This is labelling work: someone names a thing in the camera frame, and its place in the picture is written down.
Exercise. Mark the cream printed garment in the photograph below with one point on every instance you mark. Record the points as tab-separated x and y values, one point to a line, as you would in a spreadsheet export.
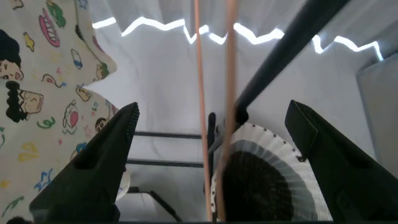
46	77

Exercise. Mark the white curtain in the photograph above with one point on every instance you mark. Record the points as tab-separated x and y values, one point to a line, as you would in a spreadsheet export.
149	9

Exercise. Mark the pink clothes hanger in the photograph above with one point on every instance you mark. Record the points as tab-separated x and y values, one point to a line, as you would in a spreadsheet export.
231	77

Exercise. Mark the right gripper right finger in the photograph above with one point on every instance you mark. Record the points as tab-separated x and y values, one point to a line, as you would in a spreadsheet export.
363	186

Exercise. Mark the black clothes rack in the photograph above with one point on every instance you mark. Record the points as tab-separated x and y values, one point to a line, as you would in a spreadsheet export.
280	53

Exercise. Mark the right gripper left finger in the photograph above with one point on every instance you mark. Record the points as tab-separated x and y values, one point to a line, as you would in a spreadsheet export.
84	186

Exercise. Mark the white laundry basket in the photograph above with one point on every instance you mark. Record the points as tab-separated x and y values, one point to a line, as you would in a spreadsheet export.
280	155

